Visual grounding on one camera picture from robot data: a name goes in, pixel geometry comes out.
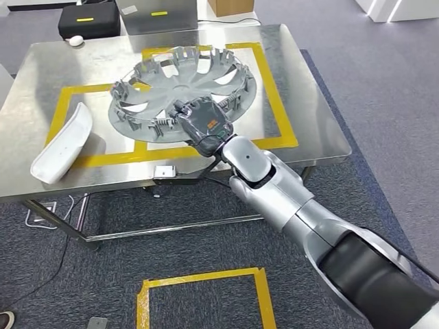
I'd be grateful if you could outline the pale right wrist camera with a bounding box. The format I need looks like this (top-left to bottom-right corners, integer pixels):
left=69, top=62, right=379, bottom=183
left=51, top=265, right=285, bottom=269
left=152, top=164, right=177, bottom=182

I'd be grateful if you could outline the black equipment case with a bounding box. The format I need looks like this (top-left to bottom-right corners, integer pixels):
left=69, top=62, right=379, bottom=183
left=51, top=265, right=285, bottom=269
left=57, top=0, right=121, bottom=41

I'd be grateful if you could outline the white low cabinet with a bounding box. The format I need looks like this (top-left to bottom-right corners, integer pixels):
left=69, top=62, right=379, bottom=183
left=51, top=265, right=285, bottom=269
left=0, top=0, right=83, bottom=12

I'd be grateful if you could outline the grey floor socket box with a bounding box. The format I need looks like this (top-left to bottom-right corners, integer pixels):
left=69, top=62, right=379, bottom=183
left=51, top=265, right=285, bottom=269
left=32, top=202, right=57, bottom=223

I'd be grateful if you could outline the white curved plastic part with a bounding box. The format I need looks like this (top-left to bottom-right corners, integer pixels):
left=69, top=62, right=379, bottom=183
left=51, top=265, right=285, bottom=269
left=30, top=101, right=93, bottom=185

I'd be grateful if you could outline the yellow bench marking tape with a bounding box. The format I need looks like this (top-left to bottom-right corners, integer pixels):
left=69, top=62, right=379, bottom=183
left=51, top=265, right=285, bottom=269
left=45, top=41, right=299, bottom=170

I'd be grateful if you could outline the yellow floor tape square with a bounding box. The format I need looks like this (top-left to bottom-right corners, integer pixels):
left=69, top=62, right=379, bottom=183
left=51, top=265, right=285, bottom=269
left=136, top=267, right=278, bottom=329

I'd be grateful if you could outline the grey plastic wheel hubcap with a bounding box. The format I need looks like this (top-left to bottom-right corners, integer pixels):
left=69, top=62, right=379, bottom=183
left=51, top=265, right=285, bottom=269
left=108, top=45, right=258, bottom=145

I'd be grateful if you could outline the white display platform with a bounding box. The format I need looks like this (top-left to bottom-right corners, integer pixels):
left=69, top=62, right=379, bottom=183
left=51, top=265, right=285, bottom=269
left=354, top=0, right=439, bottom=23

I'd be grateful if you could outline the brown cardboard box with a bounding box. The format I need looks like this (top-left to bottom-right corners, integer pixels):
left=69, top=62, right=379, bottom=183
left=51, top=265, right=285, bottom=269
left=207, top=0, right=255, bottom=18

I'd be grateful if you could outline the stainless steel workbench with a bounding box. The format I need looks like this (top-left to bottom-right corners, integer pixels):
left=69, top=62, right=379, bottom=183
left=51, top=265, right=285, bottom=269
left=0, top=23, right=353, bottom=252

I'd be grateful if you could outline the silver metal case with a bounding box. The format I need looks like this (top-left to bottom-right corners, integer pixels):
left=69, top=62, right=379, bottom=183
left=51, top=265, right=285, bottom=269
left=116, top=0, right=199, bottom=36

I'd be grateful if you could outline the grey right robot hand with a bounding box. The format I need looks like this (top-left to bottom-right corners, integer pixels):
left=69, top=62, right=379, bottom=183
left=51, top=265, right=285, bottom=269
left=172, top=96, right=238, bottom=158

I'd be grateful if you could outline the person's shoe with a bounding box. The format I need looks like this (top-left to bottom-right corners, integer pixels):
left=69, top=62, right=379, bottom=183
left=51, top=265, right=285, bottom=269
left=0, top=310, right=16, bottom=329

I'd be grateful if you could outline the black floor cable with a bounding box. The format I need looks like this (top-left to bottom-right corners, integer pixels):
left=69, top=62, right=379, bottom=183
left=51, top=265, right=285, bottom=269
left=0, top=193, right=90, bottom=312

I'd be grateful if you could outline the white floor cable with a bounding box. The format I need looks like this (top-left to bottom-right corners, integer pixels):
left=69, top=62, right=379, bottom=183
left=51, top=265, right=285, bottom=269
left=24, top=195, right=76, bottom=230

